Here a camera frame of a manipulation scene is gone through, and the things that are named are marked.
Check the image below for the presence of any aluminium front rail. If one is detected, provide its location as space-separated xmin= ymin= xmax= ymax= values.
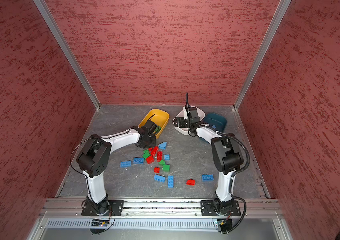
xmin=38 ymin=197 xmax=284 ymax=219

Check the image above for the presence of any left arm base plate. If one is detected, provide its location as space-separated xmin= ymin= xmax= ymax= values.
xmin=81 ymin=198 xmax=124 ymax=217

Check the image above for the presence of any green lego small lower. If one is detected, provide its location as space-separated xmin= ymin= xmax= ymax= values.
xmin=158 ymin=160 xmax=165 ymax=166

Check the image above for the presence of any blue sloped lego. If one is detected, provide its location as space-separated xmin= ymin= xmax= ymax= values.
xmin=158 ymin=142 xmax=167 ymax=150

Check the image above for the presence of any right aluminium corner post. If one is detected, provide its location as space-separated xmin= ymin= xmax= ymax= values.
xmin=234 ymin=0 xmax=291 ymax=111

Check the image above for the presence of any aluminium corner post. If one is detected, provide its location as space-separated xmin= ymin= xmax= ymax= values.
xmin=234 ymin=0 xmax=291 ymax=111
xmin=33 ymin=0 xmax=101 ymax=111

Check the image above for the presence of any red lego diagonal centre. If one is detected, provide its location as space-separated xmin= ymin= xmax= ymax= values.
xmin=150 ymin=146 xmax=158 ymax=157

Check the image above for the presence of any red lego pile bottom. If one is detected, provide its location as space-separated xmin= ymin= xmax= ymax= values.
xmin=146 ymin=156 xmax=155 ymax=165

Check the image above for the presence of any green lego square lower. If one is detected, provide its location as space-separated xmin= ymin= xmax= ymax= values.
xmin=162 ymin=164 xmax=170 ymax=172

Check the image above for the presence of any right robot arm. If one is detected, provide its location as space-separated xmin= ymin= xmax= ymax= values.
xmin=173 ymin=104 xmax=246 ymax=216

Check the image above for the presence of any yellow plastic bin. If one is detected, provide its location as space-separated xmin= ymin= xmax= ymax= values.
xmin=138 ymin=109 xmax=169 ymax=139

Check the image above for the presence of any white plastic bin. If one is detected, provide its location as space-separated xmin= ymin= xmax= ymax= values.
xmin=173 ymin=107 xmax=206 ymax=136

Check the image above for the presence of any left aluminium corner post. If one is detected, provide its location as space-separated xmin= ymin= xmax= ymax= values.
xmin=33 ymin=0 xmax=101 ymax=111

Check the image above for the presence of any red lego centre right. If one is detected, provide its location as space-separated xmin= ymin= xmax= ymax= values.
xmin=156 ymin=151 xmax=163 ymax=162

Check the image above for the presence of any red sloped lego front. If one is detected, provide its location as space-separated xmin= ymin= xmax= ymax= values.
xmin=186 ymin=179 xmax=196 ymax=186

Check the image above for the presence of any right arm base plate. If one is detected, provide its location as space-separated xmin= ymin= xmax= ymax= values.
xmin=200 ymin=199 xmax=241 ymax=217

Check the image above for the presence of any dark teal plastic bin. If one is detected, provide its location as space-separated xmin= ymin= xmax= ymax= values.
xmin=202 ymin=113 xmax=227 ymax=132

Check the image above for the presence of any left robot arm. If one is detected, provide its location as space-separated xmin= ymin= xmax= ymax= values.
xmin=76 ymin=120 xmax=161 ymax=216

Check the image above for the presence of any green lego pile left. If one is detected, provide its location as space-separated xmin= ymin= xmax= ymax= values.
xmin=142 ymin=150 xmax=151 ymax=160

